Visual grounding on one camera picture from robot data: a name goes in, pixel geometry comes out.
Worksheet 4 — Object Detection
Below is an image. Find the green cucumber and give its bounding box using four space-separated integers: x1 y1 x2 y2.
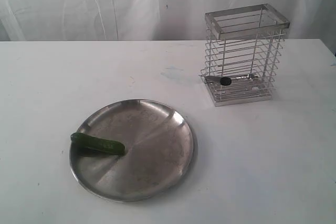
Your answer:
70 132 126 156

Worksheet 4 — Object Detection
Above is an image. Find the round stainless steel plate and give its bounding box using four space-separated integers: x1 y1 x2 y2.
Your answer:
69 99 197 202

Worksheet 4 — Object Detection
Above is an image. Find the white backdrop curtain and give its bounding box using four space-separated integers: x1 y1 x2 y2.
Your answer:
1 0 335 46

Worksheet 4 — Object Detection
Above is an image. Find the black handled knife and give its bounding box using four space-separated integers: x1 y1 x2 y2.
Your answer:
204 74 258 86

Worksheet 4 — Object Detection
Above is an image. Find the chrome wire utensil basket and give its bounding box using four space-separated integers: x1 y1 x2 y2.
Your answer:
201 4 290 106

